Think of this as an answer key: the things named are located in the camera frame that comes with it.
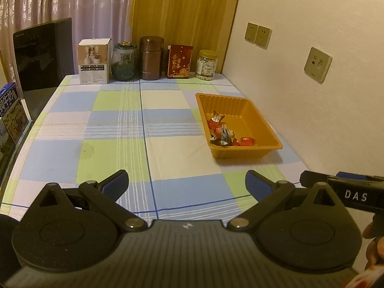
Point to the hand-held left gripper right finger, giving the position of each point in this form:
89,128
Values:
258,183

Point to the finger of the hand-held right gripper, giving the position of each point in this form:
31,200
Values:
351,175
312,178

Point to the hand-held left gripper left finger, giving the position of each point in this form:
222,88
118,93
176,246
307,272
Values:
115,183

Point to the small red candy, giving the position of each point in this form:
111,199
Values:
216,120
236,142
247,141

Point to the white green snack packet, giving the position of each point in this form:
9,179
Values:
223,136

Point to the orange plastic tray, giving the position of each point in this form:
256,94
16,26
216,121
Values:
240,108

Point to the person's right forearm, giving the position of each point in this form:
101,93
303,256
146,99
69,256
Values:
367,279

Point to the person's right hand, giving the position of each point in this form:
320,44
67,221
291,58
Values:
376,246

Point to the checked tablecloth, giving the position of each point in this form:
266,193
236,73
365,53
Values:
168,108

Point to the white product box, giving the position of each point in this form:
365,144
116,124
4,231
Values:
94,66

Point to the green glass jar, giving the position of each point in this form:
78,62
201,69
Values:
125,63

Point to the blue milk carton case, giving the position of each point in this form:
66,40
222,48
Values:
12,111

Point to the clear plastic jar yellow lid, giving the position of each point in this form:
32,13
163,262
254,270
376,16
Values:
206,67

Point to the brown metal canister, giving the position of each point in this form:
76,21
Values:
151,60

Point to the red printed box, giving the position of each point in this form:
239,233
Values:
179,63

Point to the black flat monitor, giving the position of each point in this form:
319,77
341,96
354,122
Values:
42,57

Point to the pale sheer curtain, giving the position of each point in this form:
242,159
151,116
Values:
90,6

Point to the wooden panel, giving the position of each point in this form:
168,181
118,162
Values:
186,12

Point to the beige data wall socket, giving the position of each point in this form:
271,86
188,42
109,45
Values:
318,65

